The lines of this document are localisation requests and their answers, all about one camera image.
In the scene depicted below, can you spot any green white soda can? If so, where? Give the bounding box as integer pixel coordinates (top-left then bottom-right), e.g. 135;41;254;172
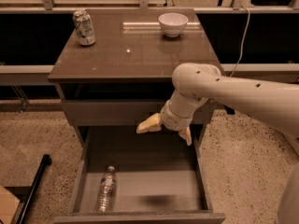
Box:
73;10;95;46

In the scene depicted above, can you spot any wooden board bottom left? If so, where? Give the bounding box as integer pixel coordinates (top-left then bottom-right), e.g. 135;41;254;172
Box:
0;186;20;224

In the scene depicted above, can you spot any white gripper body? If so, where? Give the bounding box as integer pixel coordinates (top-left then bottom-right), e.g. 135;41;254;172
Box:
160;100;195;131

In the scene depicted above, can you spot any grey drawer cabinet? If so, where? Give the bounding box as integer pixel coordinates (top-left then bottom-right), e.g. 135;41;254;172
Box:
48;8;227;224

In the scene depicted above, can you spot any grey horizontal rail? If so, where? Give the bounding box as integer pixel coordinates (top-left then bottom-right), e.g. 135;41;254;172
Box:
0;63;299;86

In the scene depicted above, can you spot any white power cable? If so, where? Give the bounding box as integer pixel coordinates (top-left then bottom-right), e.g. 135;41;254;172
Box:
229;6;251;78

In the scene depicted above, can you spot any white ceramic bowl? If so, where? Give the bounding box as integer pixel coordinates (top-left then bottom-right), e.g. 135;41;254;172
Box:
158;13;189;37

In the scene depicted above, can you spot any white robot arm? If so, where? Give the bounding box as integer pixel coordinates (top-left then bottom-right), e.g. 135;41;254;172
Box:
137;63;299;224

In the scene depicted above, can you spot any black metal bar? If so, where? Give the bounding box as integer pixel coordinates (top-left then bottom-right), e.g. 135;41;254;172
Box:
16;154;51;224

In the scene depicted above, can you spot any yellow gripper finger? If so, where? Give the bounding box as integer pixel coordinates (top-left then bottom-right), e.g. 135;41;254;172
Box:
136;113;163;133
178;127;192;146

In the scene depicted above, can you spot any closed top drawer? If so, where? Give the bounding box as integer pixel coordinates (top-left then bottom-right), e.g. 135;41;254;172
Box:
61;98;217;127

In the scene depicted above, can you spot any clear plastic water bottle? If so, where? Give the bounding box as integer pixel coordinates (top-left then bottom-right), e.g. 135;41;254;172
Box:
94;166;117;213

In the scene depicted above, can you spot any open middle drawer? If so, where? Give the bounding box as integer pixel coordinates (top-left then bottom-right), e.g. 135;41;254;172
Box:
54;125;225;224

